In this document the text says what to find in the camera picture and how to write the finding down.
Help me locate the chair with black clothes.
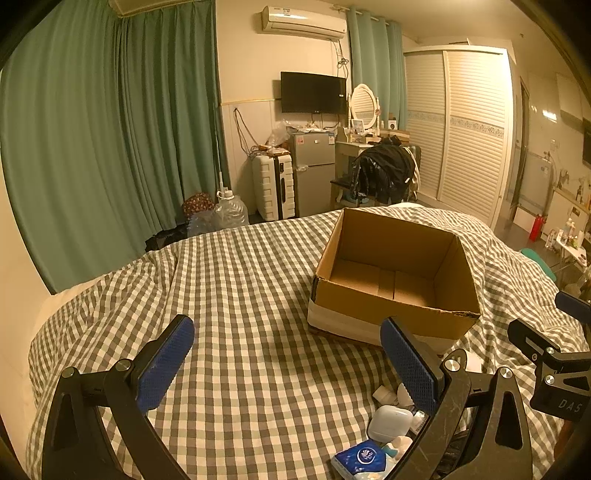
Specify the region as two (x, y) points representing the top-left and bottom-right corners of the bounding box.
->
(331, 135), (421, 207)

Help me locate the large green curtain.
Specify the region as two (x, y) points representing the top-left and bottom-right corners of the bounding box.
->
(1, 1), (228, 293)

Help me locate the blue tissue pack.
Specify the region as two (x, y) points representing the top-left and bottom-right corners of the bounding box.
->
(331, 440), (397, 480)

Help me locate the white earbuds case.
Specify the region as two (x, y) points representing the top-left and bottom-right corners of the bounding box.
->
(368, 405), (414, 443)

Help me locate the white louvred wardrobe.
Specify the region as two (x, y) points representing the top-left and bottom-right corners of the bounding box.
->
(405, 45), (515, 227)

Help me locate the red fire extinguisher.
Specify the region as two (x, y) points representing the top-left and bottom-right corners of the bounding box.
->
(529, 215), (546, 242)

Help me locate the brown patterned bag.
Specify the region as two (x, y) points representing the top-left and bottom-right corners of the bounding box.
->
(182, 192), (214, 220)

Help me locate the silver mini fridge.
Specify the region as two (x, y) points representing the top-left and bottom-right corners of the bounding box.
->
(290, 132), (335, 217)

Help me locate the clear large water bottle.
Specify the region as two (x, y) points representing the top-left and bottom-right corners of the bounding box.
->
(214, 188), (249, 229)

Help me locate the oval white vanity mirror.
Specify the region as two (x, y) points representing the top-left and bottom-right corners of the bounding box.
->
(349, 83), (381, 131)

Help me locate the grey white checked bedspread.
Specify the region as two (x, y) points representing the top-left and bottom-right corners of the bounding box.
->
(25, 205), (589, 479)

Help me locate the black wall television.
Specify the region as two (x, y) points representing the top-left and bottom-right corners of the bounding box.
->
(280, 72), (348, 115)

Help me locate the white hard suitcase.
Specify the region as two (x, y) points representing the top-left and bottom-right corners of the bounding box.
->
(252, 149), (296, 221)

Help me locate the small green window curtain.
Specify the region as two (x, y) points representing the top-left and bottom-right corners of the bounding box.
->
(346, 7), (408, 129)

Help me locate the white dressing table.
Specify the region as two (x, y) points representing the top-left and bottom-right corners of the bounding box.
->
(332, 141), (372, 189)

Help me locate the brown cardboard box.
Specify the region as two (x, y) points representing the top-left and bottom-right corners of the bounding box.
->
(308, 203), (481, 354)

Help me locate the white air conditioner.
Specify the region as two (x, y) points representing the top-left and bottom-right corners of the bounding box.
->
(260, 6), (346, 40)

